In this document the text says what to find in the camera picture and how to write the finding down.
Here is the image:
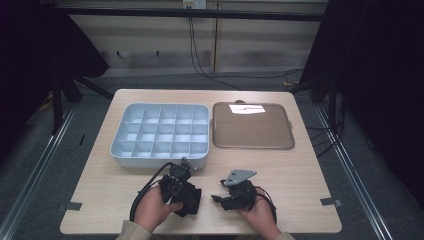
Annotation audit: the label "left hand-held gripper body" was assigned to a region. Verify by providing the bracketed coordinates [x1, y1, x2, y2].
[159, 157, 198, 204]

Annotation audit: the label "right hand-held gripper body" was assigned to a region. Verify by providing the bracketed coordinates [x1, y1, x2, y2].
[219, 169, 259, 212]

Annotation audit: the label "dark round object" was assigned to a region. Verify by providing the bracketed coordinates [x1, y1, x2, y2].
[171, 182, 203, 218]

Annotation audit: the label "light blue compartment box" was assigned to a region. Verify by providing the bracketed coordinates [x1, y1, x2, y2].
[109, 102, 211, 169]

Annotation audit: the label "person's right hand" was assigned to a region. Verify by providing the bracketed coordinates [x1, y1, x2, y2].
[238, 196, 283, 239]

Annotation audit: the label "person's left hand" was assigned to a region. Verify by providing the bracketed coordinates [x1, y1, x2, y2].
[133, 184, 184, 234]

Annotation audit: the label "brown flat tray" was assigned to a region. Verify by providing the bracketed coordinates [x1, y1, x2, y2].
[211, 101, 296, 150]

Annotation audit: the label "grey tape piece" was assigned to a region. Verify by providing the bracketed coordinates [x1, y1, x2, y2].
[319, 197, 343, 208]
[57, 201, 83, 212]

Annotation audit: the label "black metal stand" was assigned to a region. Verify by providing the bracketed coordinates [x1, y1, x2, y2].
[288, 74, 338, 105]
[49, 71, 115, 135]

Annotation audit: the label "black curtain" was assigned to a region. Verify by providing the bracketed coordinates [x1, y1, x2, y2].
[299, 0, 424, 209]
[0, 0, 110, 164]

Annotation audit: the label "left hand-held gripper cable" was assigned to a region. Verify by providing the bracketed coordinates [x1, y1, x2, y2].
[129, 161, 176, 223]

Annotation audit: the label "hand-held gripper cable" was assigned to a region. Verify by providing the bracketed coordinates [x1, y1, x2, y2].
[129, 161, 176, 223]
[254, 186, 278, 224]

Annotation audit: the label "right hand-held gripper cable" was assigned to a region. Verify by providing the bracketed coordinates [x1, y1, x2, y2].
[254, 186, 278, 224]

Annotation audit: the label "black floor cables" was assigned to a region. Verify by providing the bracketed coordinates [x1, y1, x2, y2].
[306, 93, 348, 158]

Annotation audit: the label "black hanging wall cable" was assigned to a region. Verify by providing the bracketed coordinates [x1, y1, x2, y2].
[188, 8, 305, 91]

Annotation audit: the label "black horizontal frame bar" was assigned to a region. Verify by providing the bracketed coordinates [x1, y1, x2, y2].
[54, 7, 329, 23]

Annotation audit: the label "white wall socket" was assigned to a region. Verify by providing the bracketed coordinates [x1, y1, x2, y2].
[182, 0, 208, 10]

